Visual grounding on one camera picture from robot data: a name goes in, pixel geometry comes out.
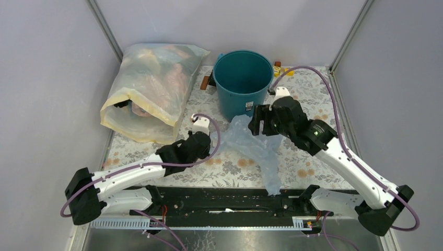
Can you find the teal plastic trash bin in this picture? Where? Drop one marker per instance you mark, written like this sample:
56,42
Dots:
242,79

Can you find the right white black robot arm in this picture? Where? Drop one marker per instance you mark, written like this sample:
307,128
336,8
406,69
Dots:
378,202

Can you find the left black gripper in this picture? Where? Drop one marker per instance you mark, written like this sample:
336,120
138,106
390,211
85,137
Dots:
206,153

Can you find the floral patterned table mat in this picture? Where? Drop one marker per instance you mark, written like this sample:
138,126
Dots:
296,169

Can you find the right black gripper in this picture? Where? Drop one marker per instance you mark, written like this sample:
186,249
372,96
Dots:
259,111

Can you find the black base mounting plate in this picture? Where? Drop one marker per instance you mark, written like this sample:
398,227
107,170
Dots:
229,206

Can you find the large translucent stuffed bag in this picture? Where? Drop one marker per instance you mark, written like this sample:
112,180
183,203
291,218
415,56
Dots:
147,99

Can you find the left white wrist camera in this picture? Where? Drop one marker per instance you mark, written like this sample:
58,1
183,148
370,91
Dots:
200,124

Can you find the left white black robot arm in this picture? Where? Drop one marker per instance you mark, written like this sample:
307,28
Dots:
89,194

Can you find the white slotted cable duct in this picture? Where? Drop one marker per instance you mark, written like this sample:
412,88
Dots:
294,224

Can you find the brown wooden block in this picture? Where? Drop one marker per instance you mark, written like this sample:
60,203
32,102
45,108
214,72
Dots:
207,81

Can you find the light blue plastic trash bag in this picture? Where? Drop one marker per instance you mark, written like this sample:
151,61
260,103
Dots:
252,145

